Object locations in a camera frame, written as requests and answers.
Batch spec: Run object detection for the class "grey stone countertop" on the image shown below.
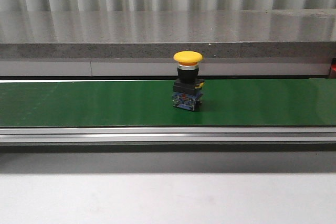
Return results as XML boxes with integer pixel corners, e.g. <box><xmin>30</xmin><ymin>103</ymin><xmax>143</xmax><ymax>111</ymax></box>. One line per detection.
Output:
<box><xmin>1</xmin><ymin>9</ymin><xmax>335</xmax><ymax>78</ymax></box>

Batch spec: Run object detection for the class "green conveyor belt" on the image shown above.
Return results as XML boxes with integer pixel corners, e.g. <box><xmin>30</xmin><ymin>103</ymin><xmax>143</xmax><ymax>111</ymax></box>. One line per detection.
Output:
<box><xmin>1</xmin><ymin>78</ymin><xmax>335</xmax><ymax>127</ymax></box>

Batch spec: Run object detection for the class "aluminium conveyor front rail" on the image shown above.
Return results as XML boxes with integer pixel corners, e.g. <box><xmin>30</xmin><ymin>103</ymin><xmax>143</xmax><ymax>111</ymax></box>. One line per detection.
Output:
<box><xmin>1</xmin><ymin>126</ymin><xmax>335</xmax><ymax>153</ymax></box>

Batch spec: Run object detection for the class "red object at right edge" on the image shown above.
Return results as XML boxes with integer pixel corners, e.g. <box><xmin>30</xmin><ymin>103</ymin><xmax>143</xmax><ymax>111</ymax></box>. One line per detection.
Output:
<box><xmin>329</xmin><ymin>58</ymin><xmax>336</xmax><ymax>79</ymax></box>

